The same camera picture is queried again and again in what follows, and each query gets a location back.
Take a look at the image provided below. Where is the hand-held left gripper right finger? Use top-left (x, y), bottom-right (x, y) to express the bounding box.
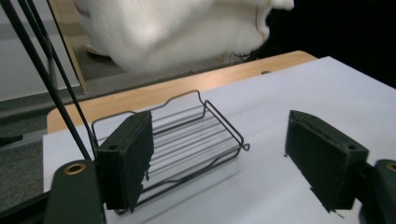
top-left (284, 109), bottom-right (371, 214)

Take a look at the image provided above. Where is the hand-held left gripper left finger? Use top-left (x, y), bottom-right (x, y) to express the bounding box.
top-left (95, 109), bottom-right (155, 214)

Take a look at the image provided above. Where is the black wire rack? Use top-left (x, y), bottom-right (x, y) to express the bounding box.
top-left (0, 0), bottom-right (251, 217)

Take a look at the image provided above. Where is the white towel with dark stripe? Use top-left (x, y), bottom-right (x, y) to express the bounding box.
top-left (74, 0), bottom-right (295, 75)

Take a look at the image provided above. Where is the wooden table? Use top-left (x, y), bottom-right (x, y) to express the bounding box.
top-left (46, 50), bottom-right (318, 134)

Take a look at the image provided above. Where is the dark curtain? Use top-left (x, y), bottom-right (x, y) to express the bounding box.
top-left (264, 0), bottom-right (396, 89)

